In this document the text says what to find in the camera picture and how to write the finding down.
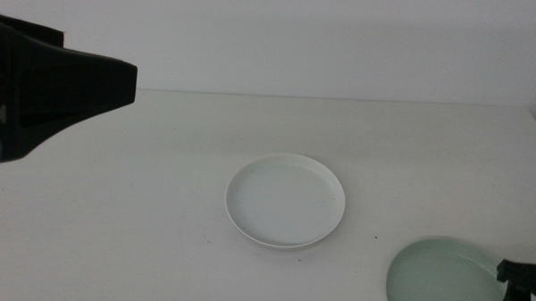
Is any pale green shallow bowl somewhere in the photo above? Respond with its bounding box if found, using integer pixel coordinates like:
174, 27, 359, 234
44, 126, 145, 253
384, 234, 536, 301

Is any white shallow bowl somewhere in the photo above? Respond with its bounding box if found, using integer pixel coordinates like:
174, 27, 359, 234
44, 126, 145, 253
222, 150, 348, 254

